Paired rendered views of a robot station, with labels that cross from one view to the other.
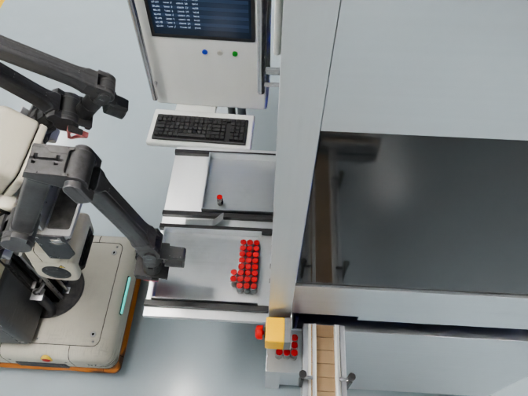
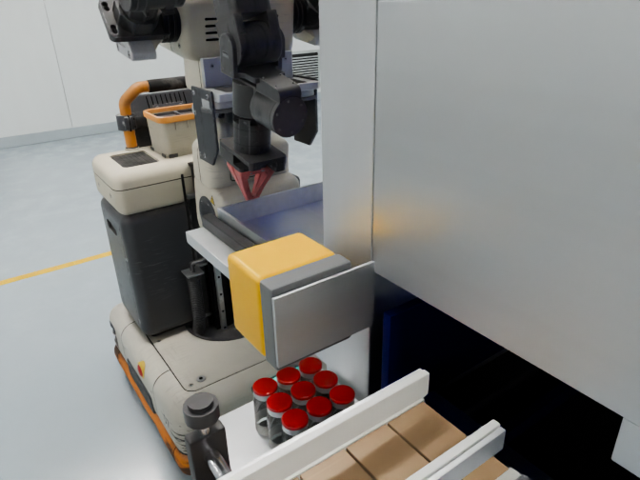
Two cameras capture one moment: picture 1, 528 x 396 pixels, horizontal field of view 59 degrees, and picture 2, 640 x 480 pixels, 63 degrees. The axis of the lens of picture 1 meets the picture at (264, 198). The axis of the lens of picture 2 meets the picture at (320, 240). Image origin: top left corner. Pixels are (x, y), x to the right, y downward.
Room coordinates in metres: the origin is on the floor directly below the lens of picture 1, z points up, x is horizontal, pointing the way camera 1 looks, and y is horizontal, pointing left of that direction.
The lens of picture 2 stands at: (0.23, -0.35, 1.21)
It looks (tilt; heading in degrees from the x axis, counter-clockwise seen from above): 25 degrees down; 53
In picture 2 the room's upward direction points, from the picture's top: 1 degrees counter-clockwise
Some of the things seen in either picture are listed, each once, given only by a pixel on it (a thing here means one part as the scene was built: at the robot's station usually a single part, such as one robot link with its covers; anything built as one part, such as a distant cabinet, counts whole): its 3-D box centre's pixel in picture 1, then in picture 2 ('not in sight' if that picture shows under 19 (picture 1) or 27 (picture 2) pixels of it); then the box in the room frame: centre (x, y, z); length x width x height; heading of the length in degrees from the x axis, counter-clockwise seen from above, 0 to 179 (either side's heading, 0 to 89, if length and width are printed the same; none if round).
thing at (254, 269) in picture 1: (254, 266); not in sight; (0.68, 0.03, 0.90); 0.18 x 0.02 x 0.05; 178
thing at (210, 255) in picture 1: (209, 265); (349, 231); (0.68, 0.18, 0.90); 0.34 x 0.26 x 0.04; 88
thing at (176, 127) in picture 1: (200, 128); not in sight; (1.37, 0.28, 0.82); 0.40 x 0.14 x 0.02; 86
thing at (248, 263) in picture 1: (248, 265); not in sight; (0.68, 0.05, 0.90); 0.18 x 0.02 x 0.05; 178
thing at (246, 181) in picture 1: (251, 184); not in sight; (1.02, 0.05, 0.90); 0.34 x 0.26 x 0.04; 88
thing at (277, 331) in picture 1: (276, 333); (288, 295); (0.43, -0.04, 0.99); 0.08 x 0.07 x 0.07; 88
